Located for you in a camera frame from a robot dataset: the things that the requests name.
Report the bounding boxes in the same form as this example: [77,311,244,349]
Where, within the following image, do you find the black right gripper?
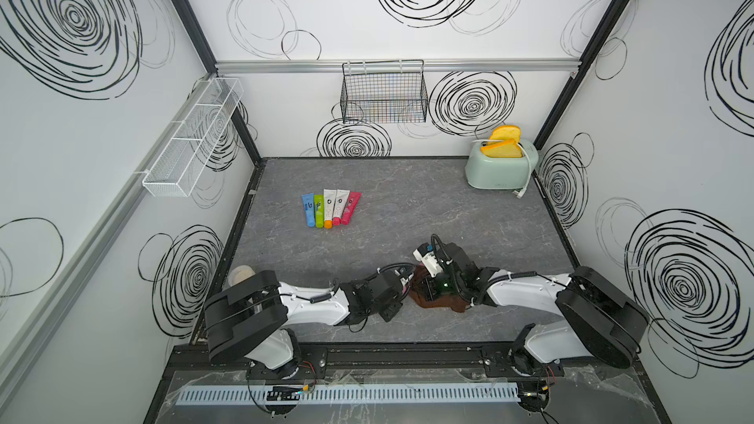
[408,269,463,302]

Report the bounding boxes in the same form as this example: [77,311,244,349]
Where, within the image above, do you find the brown cloth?
[408,266,470,313]

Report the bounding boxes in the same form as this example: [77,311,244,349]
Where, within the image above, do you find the crimson pink toothpaste tube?
[341,192,361,225]

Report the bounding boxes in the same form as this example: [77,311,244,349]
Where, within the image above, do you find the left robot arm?
[203,262,415,372]

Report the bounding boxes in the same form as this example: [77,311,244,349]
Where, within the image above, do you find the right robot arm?
[410,237,650,376]

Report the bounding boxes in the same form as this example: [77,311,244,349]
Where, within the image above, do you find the white pink-cap toothpaste tube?
[333,190,350,226]

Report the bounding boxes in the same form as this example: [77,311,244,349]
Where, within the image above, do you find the green toothpaste tube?
[313,194,325,229]

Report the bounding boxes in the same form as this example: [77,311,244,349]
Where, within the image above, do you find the blue toothpaste tube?
[302,194,316,228]

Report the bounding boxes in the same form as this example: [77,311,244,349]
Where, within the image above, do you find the mint green toaster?
[465,139,539,190]

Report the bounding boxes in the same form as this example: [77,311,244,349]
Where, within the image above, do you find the yellow toast slice front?
[480,139,523,159]

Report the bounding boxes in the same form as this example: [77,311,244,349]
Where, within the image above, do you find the yellow toast slice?
[490,125,522,143]
[480,139,523,159]

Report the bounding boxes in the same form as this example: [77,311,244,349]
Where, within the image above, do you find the beige sponge roll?
[227,265,255,287]

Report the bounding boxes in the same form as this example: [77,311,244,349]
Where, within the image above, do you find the yellow toast slice back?
[490,125,522,143]

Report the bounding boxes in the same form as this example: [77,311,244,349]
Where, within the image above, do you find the black corrugated cable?
[376,262,417,281]

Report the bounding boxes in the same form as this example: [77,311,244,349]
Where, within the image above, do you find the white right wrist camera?
[414,243,443,278]

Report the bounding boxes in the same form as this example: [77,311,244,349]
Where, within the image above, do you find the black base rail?
[161,342,564,381]

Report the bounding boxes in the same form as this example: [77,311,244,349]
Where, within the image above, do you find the white toaster cable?
[481,139,534,199]

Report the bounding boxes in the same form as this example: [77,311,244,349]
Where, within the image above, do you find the grey slotted cable duct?
[175,383,520,406]

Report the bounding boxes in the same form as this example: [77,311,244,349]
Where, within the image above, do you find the black wire wall basket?
[340,60,429,124]

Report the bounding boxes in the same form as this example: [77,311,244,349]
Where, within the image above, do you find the white wire wall basket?
[143,77,243,197]

